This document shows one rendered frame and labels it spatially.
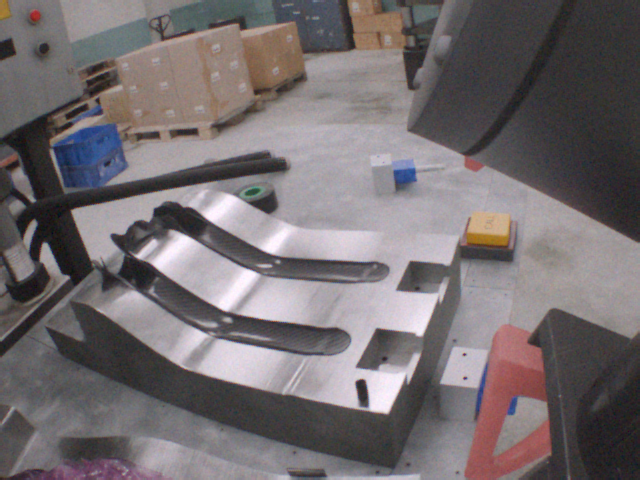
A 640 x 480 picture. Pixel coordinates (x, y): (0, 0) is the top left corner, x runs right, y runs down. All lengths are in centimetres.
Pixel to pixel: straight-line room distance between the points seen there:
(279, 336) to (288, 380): 7
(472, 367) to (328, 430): 14
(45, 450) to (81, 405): 15
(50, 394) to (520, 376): 61
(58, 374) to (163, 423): 22
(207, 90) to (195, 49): 40
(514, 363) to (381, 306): 32
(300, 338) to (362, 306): 7
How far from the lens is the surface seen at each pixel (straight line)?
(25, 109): 111
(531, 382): 18
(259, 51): 500
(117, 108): 567
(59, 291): 98
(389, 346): 47
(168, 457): 40
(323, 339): 47
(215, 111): 429
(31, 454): 52
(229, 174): 99
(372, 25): 724
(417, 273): 54
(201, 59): 421
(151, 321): 52
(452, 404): 47
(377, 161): 88
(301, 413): 43
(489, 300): 62
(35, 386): 72
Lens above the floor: 119
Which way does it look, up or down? 30 degrees down
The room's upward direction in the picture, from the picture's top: 12 degrees counter-clockwise
